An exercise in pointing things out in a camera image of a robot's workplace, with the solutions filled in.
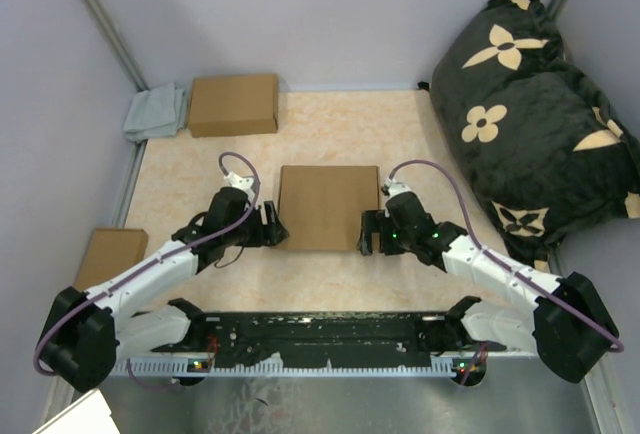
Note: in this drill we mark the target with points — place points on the grey folded cloth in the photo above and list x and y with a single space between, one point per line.
156 113

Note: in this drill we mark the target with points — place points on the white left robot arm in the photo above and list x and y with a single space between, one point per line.
110 309

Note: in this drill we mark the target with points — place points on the folded brown cardboard box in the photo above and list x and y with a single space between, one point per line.
230 106

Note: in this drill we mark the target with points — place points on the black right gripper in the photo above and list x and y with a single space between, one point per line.
376 221

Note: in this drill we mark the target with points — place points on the black floral pillow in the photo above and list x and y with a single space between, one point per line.
538 142

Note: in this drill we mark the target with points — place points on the white board corner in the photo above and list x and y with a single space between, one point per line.
90 414

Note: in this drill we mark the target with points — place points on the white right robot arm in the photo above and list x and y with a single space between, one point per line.
530 304

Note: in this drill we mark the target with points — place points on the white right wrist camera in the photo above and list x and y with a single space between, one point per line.
392 188

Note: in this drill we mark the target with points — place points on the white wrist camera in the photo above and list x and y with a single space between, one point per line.
392 188
244 183

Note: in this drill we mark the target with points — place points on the aluminium frame rail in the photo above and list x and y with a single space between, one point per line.
156 392

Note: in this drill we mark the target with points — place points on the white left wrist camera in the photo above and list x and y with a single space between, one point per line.
244 183

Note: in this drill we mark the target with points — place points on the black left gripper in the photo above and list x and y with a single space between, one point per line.
271 233

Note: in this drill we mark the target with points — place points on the brown cardboard box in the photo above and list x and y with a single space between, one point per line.
321 206
230 106

